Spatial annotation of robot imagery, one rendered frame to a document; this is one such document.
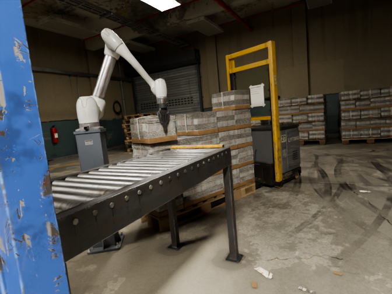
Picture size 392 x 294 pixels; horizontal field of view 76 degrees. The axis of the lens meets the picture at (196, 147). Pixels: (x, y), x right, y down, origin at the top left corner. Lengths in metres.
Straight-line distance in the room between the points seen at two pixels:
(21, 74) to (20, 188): 0.18
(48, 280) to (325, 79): 8.64
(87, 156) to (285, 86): 7.55
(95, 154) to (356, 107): 6.18
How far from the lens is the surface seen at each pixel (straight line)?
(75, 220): 0.78
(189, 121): 2.66
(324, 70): 8.85
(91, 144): 2.15
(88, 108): 2.17
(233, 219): 1.82
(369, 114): 7.16
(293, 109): 7.23
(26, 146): 0.48
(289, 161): 3.69
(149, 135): 2.18
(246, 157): 3.15
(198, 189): 2.63
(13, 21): 0.51
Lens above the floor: 1.03
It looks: 7 degrees down
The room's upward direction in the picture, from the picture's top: 5 degrees counter-clockwise
